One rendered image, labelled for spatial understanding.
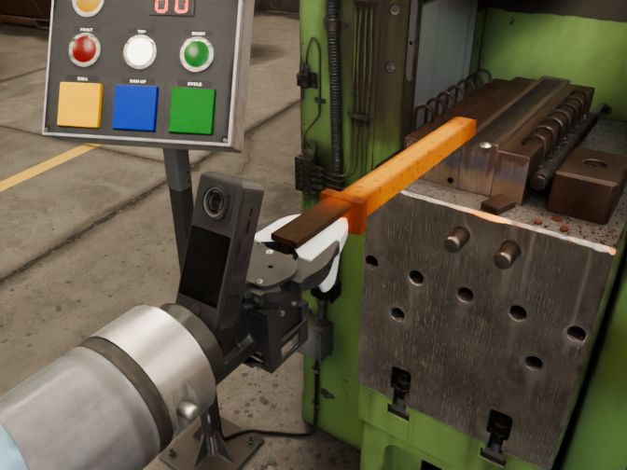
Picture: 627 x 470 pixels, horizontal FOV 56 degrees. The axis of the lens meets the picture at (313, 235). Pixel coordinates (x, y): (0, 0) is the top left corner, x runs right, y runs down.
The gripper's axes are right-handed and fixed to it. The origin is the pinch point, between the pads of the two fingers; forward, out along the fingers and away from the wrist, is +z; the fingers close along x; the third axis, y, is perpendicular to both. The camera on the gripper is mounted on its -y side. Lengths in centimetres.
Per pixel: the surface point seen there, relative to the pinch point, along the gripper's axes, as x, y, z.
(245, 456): -50, 106, 34
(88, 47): -64, -3, 21
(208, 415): -57, 90, 29
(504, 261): 8.3, 19.6, 31.7
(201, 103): -43, 4, 26
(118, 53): -59, -2, 24
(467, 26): -20, -1, 81
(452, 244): 0.6, 19.4, 31.6
